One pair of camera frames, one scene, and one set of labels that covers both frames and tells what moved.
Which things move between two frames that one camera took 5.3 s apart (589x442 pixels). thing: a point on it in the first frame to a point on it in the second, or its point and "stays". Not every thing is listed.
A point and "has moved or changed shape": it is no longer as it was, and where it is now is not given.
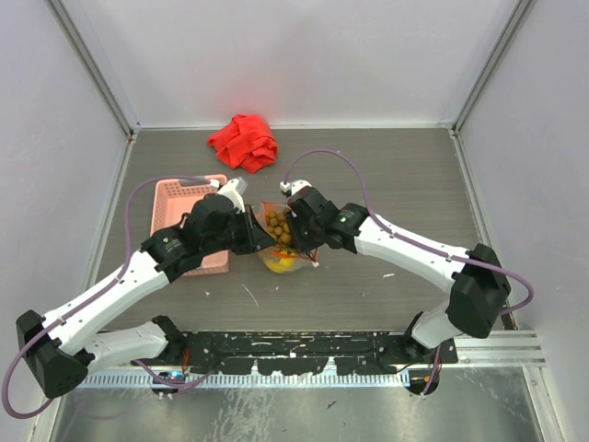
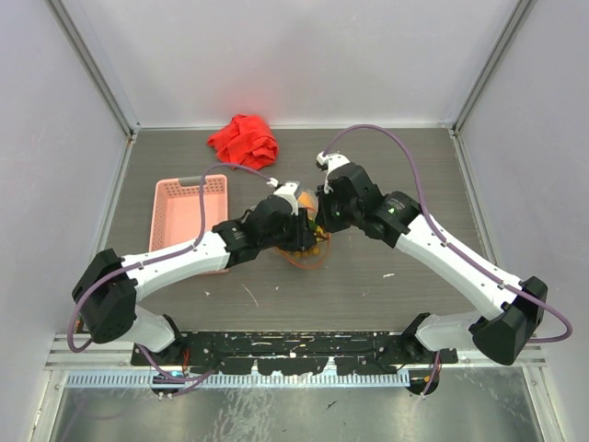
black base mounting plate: (301, 353) stays
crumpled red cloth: (247, 142) stays
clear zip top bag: (280, 256) has moved or changed shape
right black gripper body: (306, 237) to (334, 216)
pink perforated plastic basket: (173, 199) stays
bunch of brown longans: (278, 225) has moved or changed shape
